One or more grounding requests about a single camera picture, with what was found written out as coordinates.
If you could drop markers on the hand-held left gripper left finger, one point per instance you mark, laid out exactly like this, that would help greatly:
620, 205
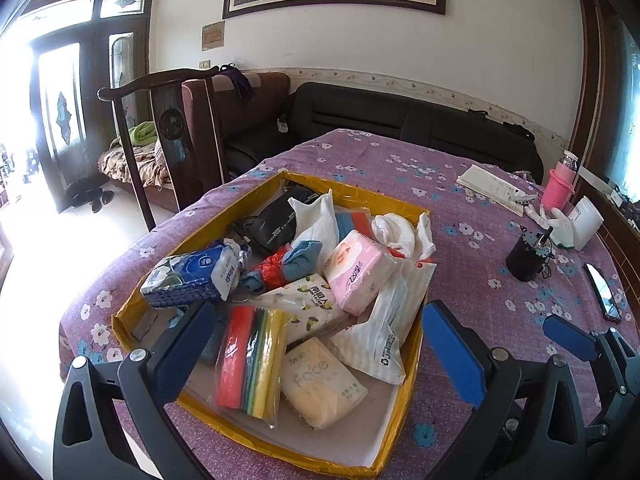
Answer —
190, 335

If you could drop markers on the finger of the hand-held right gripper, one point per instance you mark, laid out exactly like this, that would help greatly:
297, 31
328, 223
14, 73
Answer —
565, 332

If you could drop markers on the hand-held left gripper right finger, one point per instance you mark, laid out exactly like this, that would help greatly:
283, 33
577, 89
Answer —
452, 355

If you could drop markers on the striped white bag red label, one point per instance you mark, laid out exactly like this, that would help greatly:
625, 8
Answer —
390, 320

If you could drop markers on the yellow cardboard box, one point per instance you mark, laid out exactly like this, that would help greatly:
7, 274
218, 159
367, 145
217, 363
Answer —
350, 440

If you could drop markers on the black phone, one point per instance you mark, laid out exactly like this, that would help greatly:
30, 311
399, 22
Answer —
602, 292

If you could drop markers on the blue tissue pack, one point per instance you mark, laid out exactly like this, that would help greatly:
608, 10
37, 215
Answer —
190, 275

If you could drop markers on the red green yellow sponge pack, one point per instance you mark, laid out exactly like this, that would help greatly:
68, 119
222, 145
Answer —
250, 360

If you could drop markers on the black cup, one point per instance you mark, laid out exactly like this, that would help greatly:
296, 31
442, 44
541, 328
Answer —
525, 260

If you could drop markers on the red plastic bag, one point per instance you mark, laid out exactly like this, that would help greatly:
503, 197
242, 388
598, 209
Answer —
272, 270

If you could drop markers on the white glove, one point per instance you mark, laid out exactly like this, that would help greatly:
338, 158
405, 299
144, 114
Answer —
555, 225

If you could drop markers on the white plastic cup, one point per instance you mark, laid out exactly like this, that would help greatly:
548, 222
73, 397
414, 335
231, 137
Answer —
587, 222

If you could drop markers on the lemon print tissue pack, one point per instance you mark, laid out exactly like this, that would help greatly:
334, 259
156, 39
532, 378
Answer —
310, 305

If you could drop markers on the pink tissue pack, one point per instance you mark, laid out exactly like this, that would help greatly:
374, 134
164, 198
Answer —
357, 270

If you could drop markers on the white towel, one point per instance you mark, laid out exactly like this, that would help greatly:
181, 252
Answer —
397, 232

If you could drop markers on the cream tissue pack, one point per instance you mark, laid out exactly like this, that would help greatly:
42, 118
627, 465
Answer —
320, 385

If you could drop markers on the blue cloth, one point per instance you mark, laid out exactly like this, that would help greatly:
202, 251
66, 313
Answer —
302, 255

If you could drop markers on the black wipes packet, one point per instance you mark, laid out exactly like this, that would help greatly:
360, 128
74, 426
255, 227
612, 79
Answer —
275, 220

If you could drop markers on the pink water bottle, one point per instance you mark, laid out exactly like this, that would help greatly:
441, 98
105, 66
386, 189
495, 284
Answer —
556, 187

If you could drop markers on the dark slipper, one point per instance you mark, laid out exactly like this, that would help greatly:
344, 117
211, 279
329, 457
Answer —
82, 198
104, 195

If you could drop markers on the white paper sheet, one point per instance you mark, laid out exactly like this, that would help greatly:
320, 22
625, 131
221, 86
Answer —
492, 185

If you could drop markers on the blue red orange sponge pack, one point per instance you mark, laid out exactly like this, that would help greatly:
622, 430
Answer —
352, 222

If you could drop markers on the white plastic bag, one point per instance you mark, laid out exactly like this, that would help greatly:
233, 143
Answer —
315, 225

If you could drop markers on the brown floral bedding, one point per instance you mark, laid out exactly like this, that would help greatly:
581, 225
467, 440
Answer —
130, 167

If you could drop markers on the purple floral tablecloth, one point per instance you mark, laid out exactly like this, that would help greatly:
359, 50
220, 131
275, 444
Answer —
450, 170

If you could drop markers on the green blanket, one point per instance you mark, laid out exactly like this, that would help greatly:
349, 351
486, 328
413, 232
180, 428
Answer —
142, 132

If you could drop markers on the black bag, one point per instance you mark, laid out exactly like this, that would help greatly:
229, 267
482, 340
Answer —
517, 130

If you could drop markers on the dark wooden chair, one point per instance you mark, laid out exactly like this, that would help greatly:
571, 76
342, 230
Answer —
170, 125

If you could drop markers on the window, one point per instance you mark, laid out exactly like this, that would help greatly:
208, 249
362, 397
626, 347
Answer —
627, 110

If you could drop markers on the dark wooden glass door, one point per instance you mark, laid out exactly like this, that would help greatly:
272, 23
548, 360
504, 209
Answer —
95, 110

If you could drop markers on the brown armchair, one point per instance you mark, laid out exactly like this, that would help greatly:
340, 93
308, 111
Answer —
260, 100

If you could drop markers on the purple cloth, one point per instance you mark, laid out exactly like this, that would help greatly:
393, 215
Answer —
240, 82

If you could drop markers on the black sofa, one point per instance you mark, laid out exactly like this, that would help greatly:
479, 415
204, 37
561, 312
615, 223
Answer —
350, 115

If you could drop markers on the small framed picture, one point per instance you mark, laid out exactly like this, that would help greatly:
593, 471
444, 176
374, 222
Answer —
213, 35

